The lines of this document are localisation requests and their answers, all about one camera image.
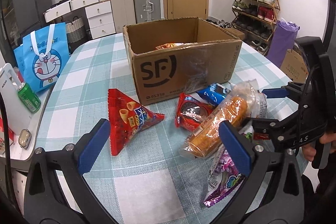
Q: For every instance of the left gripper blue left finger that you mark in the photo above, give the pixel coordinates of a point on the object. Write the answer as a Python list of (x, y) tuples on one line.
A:
[(84, 153)]

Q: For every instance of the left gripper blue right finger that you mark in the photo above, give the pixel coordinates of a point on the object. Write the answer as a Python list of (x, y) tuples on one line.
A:
[(243, 152)]

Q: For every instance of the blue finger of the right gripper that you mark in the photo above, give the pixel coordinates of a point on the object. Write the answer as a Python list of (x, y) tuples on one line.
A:
[(276, 92), (264, 129)]

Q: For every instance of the clear bag orange cake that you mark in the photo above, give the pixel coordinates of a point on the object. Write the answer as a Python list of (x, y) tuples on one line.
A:
[(242, 102)]

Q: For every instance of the purple candy bag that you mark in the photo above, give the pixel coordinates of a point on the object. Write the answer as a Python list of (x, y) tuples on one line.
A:
[(223, 177)]

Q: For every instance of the red triangular corn snack bag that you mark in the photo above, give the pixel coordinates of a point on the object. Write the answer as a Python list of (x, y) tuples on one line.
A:
[(127, 117)]

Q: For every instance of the blue Oreo cookie packet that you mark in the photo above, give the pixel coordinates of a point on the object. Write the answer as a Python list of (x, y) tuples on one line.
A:
[(213, 94)]

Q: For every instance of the red Oreo cookie packet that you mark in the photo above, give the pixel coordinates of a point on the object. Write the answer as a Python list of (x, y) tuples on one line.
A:
[(191, 112)]

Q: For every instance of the orange noodle snack bag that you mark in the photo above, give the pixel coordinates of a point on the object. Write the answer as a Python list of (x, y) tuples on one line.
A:
[(168, 45)]

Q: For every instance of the purple rolled yoga mat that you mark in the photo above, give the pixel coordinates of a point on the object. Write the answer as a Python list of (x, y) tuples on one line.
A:
[(283, 40)]

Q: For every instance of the small earbuds case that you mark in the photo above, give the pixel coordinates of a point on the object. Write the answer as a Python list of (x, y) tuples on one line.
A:
[(24, 138)]

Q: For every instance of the small cardboard box on floor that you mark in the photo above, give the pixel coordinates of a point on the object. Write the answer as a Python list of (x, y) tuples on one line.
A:
[(237, 33)]

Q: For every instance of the white electric kettle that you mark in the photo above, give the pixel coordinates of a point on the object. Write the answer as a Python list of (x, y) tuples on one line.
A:
[(18, 115)]

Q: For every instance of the green soda can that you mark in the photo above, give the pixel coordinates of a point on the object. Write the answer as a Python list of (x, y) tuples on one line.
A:
[(28, 97)]

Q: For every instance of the wooden shoe rack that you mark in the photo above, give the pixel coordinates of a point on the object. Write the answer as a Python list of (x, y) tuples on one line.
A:
[(257, 19)]

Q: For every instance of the blue Doraemon gift bag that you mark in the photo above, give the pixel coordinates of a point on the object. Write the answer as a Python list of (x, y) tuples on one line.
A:
[(43, 55)]

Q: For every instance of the brown SF cardboard box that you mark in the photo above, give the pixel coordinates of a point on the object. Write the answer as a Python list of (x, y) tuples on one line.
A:
[(209, 56)]

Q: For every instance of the woven laundry basket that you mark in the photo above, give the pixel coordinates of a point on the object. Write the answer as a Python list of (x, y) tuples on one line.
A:
[(75, 30)]

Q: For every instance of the white drawer desk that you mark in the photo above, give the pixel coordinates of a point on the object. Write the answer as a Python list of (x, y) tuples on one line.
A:
[(97, 15)]

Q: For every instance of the silver hard suitcase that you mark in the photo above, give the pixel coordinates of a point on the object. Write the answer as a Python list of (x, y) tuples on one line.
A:
[(147, 10)]

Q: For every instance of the beige hard suitcase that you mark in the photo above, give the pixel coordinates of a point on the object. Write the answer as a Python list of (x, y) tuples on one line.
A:
[(123, 13)]

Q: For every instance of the dark grey refrigerator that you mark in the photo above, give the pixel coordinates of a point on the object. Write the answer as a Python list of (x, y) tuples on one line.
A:
[(30, 15)]

